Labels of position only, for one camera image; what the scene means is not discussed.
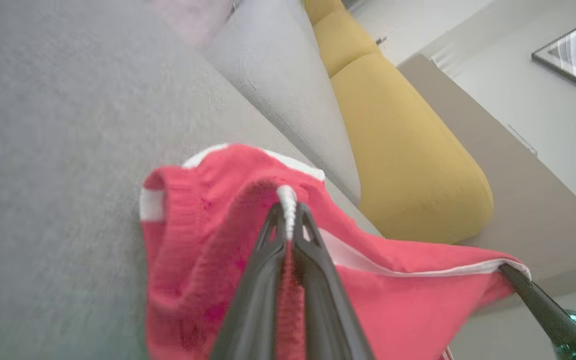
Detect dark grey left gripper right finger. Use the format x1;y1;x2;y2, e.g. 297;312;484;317
292;202;376;360

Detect large yellow sofa back cushion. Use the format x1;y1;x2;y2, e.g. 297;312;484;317
330;52;495;245

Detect red garment with white stripes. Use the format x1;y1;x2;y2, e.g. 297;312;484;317
139;143;533;360

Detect beige partition ledge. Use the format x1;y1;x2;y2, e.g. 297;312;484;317
397;54;576;303

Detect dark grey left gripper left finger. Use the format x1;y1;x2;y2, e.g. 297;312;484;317
208;202;289;360

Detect medium yellow sofa back cushion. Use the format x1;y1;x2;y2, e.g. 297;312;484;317
312;10;382;79

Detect small yellow sofa back cushion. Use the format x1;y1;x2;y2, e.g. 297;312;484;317
303;0;350;26

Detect large grey sofa seat cushion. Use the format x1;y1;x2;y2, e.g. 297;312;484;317
202;0;362;207

